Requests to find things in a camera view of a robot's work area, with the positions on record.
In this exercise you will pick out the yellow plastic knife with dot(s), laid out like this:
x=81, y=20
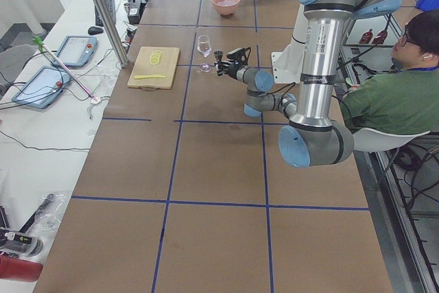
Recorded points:
x=153, y=76

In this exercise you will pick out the person in green shirt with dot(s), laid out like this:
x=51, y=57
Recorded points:
x=405, y=102

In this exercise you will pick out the steel jigger cup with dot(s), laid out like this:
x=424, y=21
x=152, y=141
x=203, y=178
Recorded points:
x=218, y=54

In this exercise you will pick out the aluminium frame post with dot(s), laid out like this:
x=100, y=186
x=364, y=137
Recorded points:
x=111, y=31

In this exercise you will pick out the bamboo cutting board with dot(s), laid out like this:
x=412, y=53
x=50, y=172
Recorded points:
x=167, y=66

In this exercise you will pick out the pink bowl with ice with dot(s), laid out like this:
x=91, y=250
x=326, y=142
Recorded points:
x=225, y=7

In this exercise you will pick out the teach pendant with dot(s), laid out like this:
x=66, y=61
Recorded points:
x=43, y=88
x=76, y=51

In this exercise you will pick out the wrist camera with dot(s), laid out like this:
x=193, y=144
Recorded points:
x=239, y=56

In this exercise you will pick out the near teach pendant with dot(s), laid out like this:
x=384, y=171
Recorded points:
x=43, y=88

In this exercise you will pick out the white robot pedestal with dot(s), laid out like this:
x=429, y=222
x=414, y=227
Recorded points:
x=287, y=65

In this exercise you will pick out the clear wine glass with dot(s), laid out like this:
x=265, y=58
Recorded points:
x=204, y=48

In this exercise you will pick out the red bottle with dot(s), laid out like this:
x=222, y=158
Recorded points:
x=20, y=270

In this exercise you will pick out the metal rod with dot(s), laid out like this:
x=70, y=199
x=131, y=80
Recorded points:
x=42, y=46

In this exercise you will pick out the black box device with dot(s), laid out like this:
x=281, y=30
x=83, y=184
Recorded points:
x=135, y=11

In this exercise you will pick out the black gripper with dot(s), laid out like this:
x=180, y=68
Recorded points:
x=231, y=69

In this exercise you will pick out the far teach pendant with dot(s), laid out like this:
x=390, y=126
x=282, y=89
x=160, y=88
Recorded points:
x=76, y=51

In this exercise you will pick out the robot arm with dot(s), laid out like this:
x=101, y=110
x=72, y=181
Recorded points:
x=311, y=137

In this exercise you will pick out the black computer mouse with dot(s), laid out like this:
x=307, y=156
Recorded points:
x=95, y=30

